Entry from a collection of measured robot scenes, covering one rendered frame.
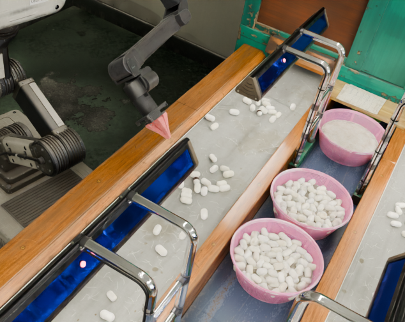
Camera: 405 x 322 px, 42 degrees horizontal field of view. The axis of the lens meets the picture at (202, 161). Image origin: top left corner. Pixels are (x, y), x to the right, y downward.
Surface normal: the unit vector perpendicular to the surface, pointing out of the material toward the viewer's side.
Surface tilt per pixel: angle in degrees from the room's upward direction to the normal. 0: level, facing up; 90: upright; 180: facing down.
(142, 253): 0
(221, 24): 90
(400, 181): 0
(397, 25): 90
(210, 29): 90
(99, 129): 0
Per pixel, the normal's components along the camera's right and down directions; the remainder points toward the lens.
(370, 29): -0.49, 0.52
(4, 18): 0.74, 0.53
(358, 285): 0.15, -0.74
